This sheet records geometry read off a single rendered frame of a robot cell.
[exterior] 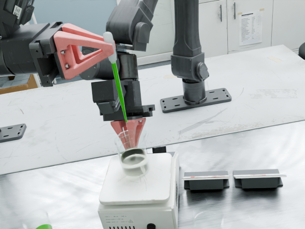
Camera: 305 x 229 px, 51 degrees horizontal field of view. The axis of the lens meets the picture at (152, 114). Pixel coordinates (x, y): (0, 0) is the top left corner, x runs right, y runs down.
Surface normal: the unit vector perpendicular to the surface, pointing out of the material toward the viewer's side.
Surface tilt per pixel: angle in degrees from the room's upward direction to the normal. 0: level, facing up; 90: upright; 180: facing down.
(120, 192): 0
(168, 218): 90
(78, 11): 90
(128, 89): 61
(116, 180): 0
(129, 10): 36
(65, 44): 91
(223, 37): 90
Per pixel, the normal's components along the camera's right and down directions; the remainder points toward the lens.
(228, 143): -0.15, -0.84
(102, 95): -0.32, 0.06
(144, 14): 0.77, 0.23
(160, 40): 0.11, 0.50
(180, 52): -0.63, 0.36
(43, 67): 0.99, -0.06
